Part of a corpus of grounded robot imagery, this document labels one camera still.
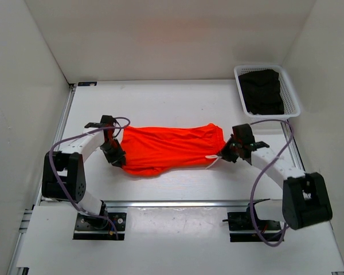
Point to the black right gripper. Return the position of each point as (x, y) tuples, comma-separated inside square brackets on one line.
[(225, 154)]

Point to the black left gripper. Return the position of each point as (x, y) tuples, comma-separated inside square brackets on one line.
[(119, 155)]

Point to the orange shorts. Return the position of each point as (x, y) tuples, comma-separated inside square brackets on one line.
[(151, 151)]

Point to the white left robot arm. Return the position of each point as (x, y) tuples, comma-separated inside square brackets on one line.
[(64, 178)]

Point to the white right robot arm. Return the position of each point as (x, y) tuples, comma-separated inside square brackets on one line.
[(305, 200)]

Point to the black folded shorts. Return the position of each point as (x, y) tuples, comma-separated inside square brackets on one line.
[(261, 92)]

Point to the white plastic basket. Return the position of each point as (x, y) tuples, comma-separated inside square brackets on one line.
[(287, 92)]

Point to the black corner label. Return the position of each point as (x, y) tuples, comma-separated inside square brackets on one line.
[(87, 84)]

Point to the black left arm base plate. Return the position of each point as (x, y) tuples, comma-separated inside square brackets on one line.
[(89, 228)]

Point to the aluminium table edge rail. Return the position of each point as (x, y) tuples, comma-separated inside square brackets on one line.
[(181, 104)]

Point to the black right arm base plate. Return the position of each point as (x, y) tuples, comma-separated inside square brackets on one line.
[(241, 228)]

